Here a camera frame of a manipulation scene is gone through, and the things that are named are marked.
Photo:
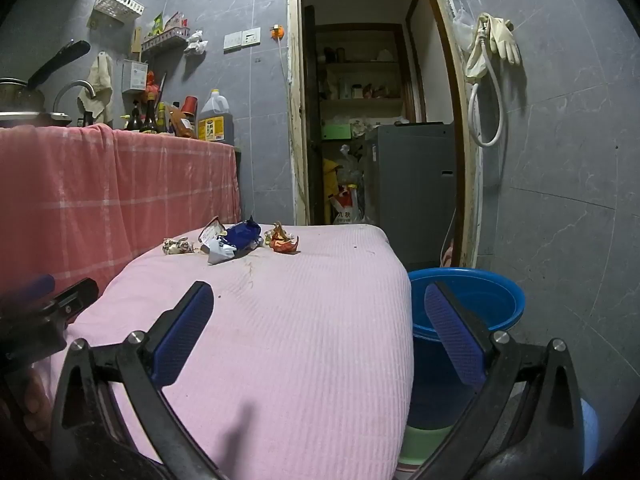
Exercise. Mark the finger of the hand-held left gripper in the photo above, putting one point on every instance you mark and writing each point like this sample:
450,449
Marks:
75,297
27,289

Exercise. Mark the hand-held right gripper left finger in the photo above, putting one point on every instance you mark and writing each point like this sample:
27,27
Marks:
182,332

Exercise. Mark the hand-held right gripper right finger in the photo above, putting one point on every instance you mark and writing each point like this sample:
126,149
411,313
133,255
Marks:
452,340

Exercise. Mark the blue plastic basin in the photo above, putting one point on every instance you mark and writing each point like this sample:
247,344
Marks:
500,305

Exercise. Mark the beige wrapper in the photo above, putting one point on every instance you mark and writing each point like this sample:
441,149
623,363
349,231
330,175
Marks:
177,246

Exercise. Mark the red and white wrapper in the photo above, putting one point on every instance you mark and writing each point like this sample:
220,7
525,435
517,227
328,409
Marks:
210,232

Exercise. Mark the blue wrapper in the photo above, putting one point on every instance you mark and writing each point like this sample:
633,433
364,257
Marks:
242,234

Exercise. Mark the orange wrapper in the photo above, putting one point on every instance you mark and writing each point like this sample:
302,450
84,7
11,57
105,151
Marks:
282,242

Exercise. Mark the person's left hand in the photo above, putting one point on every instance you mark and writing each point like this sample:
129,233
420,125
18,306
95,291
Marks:
36,402

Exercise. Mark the pink slipper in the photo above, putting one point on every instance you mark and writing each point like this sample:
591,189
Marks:
447,255

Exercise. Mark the red plaid cloth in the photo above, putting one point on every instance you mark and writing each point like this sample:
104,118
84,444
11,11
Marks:
100,200

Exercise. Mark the green plastic basin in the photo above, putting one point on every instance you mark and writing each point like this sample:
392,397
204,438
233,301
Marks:
420,447

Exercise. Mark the pink ribbed blanket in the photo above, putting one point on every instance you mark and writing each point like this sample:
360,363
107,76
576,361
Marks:
300,335

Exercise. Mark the grey refrigerator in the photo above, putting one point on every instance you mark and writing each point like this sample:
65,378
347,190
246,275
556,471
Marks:
410,195

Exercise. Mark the pale blue plastic object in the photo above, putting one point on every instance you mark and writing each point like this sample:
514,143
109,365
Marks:
591,435

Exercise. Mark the red and white sack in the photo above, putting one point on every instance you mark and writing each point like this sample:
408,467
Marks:
346,210

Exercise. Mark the dark sauce bottle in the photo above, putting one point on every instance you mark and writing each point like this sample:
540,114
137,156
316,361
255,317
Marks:
133,121
149,121

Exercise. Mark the yellow-green bottle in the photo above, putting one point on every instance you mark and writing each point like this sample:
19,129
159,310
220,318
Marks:
161,121

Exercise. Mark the clear crumpled plastic bag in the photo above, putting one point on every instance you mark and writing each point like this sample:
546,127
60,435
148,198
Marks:
351,165

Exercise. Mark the yellow bag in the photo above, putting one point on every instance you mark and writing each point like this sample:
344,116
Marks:
330,177

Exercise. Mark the metal faucet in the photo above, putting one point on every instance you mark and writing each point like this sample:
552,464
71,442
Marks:
70,87

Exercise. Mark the large cooking oil jug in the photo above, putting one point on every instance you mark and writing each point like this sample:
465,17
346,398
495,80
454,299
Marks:
215,125

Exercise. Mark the beige hanging towel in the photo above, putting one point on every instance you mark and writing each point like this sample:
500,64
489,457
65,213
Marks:
100,80

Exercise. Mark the red cup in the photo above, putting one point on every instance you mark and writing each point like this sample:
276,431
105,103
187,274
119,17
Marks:
189,106

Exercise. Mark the red plastic bag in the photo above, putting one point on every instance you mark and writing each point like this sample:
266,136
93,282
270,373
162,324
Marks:
152,87

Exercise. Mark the green box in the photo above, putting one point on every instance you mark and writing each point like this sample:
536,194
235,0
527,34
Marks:
337,131

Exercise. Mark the dark wooden door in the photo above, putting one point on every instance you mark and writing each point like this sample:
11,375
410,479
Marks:
312,110

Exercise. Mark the wooden board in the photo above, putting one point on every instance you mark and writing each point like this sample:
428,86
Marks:
136,41

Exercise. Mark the cream hanging cloth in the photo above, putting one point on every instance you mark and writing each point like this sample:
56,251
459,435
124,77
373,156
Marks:
475,60

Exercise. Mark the white crumpled plastic bag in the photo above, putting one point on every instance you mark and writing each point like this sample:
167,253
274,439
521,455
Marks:
196,42

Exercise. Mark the green snack packet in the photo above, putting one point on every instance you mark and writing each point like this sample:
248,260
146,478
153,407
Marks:
157,24

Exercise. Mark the wooden storage shelf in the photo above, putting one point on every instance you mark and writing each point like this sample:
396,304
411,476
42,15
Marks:
360,62

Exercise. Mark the pink snack packet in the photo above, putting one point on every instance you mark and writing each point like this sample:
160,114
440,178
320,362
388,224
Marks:
176,21

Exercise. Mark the cream rubber glove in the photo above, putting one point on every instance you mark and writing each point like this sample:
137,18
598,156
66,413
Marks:
505,37

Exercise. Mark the clear hanging plastic bag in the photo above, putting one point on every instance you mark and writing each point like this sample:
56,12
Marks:
462,27

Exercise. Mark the worn white door frame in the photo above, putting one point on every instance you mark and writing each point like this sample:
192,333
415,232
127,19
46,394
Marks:
467,160

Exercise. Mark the grey wall rack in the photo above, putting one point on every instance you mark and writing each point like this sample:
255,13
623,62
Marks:
165,41

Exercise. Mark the white wall switch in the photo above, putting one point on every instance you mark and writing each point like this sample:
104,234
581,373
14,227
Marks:
233,41

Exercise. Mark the white plastic wall basket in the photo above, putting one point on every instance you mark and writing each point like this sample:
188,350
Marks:
120,2

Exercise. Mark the white wall socket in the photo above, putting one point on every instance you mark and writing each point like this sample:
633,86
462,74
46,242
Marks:
251,37

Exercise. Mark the orange wall plug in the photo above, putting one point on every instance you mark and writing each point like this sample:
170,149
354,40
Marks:
277,31

